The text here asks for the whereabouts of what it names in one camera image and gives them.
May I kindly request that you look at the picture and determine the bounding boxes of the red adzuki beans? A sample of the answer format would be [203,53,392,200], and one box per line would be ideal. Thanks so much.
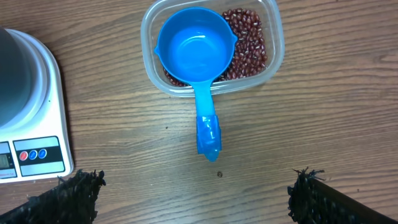
[163,7,269,87]

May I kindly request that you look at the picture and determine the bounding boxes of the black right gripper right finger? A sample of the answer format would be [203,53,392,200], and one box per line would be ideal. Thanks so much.
[287,169,397,224]

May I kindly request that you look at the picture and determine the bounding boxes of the blue plastic scoop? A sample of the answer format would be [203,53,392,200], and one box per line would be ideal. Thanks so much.
[154,7,238,162]

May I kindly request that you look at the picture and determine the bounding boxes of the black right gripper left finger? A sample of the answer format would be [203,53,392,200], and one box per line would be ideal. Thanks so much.
[1,170,106,224]

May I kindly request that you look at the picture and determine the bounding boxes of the clear plastic food container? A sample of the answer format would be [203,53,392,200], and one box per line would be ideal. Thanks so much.
[141,0,285,98]

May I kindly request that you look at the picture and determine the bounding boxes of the teal plastic bowl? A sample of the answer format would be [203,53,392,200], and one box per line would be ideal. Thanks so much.
[1,28,32,126]

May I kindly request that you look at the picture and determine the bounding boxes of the white digital kitchen scale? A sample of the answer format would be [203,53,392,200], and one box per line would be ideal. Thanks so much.
[1,29,73,184]

